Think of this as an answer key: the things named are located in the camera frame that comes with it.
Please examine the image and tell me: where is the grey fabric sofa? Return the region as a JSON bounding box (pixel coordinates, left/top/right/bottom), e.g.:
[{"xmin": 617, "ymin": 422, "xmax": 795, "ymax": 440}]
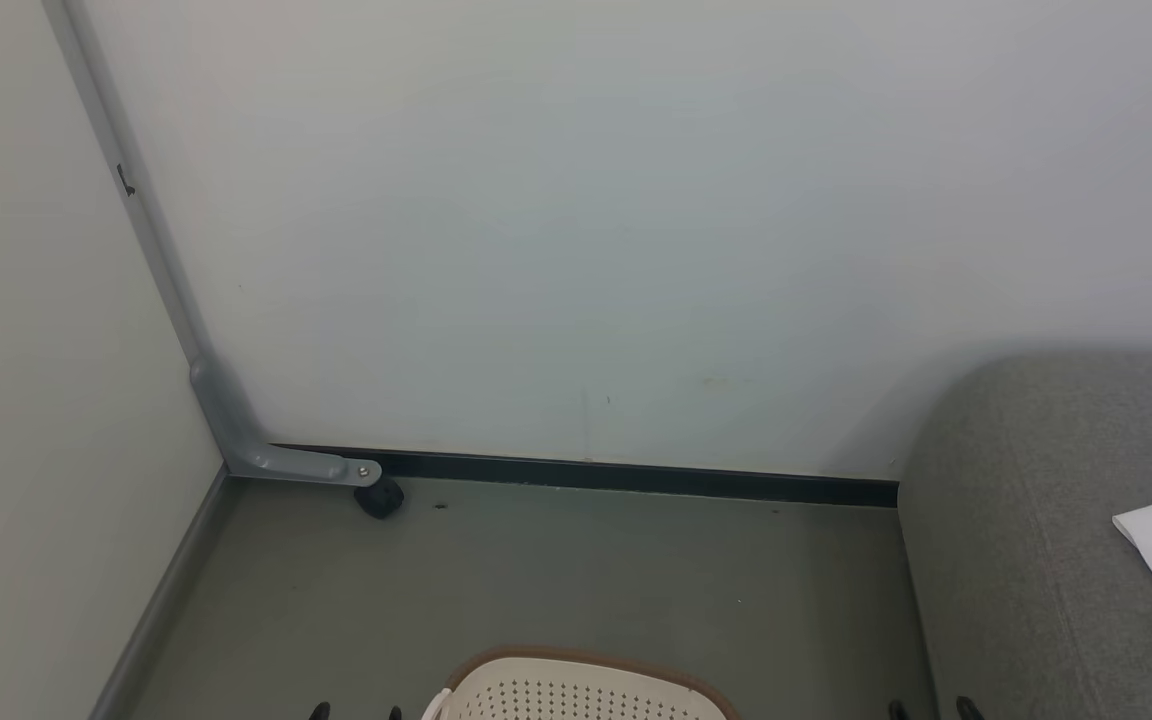
[{"xmin": 896, "ymin": 350, "xmax": 1152, "ymax": 720}]

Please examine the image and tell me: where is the cream perforated laundry basket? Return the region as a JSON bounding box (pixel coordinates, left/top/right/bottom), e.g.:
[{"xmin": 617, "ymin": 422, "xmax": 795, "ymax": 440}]
[{"xmin": 422, "ymin": 647, "xmax": 742, "ymax": 720}]

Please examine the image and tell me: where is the grey skirting strip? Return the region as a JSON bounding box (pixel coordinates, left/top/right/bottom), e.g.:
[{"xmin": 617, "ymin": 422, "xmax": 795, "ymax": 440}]
[{"xmin": 86, "ymin": 465, "xmax": 237, "ymax": 720}]

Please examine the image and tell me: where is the black caster wheel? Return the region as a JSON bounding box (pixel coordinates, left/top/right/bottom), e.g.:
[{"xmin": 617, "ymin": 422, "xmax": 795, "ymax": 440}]
[{"xmin": 354, "ymin": 477, "xmax": 405, "ymax": 520}]

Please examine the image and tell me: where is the black baseboard strip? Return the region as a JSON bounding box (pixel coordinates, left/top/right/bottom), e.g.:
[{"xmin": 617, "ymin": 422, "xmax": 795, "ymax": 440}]
[{"xmin": 271, "ymin": 444, "xmax": 899, "ymax": 508}]

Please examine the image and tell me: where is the grey metal partition frame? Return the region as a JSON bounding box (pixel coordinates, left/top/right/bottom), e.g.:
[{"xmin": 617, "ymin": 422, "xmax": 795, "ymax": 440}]
[{"xmin": 41, "ymin": 0, "xmax": 383, "ymax": 488}]

